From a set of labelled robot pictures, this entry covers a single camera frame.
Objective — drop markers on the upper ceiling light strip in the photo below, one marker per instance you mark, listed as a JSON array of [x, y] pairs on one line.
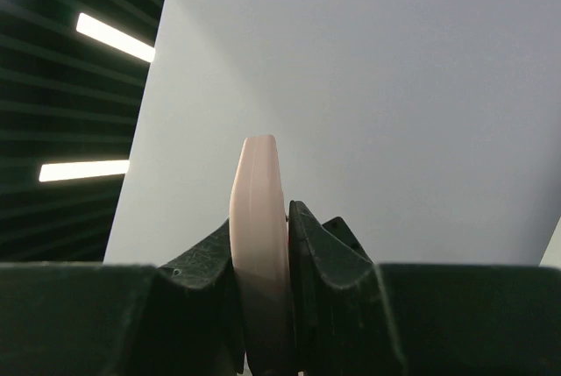
[[113, 37]]

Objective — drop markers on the ceiling light strip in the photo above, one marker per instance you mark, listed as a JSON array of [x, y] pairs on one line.
[[113, 37], [82, 170]]

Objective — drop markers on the lower ceiling light strip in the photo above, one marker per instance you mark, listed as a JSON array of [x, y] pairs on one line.
[[82, 170]]

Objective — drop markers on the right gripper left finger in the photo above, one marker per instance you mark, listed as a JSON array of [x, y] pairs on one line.
[[182, 318]]

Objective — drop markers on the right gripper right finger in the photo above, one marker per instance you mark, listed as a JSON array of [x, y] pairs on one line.
[[354, 316]]

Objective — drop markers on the phone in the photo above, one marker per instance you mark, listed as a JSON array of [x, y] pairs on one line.
[[259, 253]]

